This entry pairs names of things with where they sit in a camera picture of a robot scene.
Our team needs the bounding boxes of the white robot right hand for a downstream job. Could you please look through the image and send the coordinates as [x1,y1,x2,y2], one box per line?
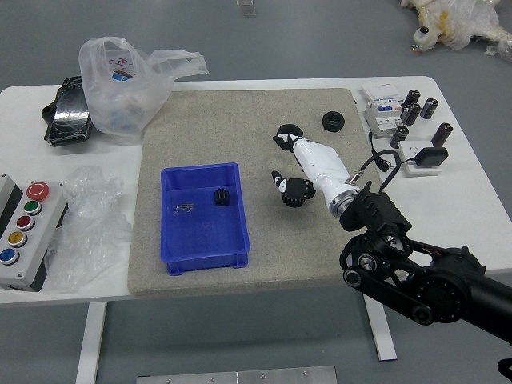
[271,130,359,209]

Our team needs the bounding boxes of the big black gear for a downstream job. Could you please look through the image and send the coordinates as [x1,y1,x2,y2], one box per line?
[281,190,311,210]

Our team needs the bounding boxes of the small black gear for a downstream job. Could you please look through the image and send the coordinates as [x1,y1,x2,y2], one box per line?
[213,186,232,208]

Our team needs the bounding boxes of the blue plastic box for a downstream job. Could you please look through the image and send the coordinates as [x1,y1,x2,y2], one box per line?
[160,162,251,277]

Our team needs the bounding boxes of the small black hex nut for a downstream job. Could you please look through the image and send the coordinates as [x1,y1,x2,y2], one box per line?
[322,111,346,133]

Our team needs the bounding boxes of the big black hex nut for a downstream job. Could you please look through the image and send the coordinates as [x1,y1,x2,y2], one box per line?
[275,123,303,139]

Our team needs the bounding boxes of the grey push-button control box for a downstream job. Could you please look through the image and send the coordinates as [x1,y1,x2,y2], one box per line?
[0,173,68,292]

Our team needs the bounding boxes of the white circuit breaker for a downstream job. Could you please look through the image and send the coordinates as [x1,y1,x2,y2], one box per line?
[361,82,405,139]

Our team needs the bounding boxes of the white power socket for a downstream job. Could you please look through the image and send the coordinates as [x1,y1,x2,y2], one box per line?
[398,139,443,177]

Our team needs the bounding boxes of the black plug adapter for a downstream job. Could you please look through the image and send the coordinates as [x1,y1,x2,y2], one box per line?
[411,146,450,168]

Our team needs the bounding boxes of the grey-brown speckled mat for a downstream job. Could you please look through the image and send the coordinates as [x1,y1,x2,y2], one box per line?
[126,87,410,298]

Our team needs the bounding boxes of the white table leg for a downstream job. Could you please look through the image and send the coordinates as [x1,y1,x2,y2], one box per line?
[362,298,398,362]
[74,302,108,384]

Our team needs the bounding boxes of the plastic-wrapped bundle on floor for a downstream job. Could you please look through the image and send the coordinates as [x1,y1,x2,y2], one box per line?
[399,0,512,61]

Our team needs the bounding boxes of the translucent white plastic bag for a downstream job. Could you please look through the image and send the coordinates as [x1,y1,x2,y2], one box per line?
[78,36,210,147]

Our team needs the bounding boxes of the crumpled clear plastic bag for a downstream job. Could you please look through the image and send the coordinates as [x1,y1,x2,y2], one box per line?
[42,166,134,293]

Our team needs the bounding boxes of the black film-wrapped device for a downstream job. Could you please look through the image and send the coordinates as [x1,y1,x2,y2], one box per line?
[41,75,95,148]

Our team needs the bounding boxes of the black plug cord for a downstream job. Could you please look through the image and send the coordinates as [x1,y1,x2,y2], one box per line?
[368,134,415,172]

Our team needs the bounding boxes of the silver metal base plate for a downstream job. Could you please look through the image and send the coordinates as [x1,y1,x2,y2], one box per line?
[136,365,338,384]

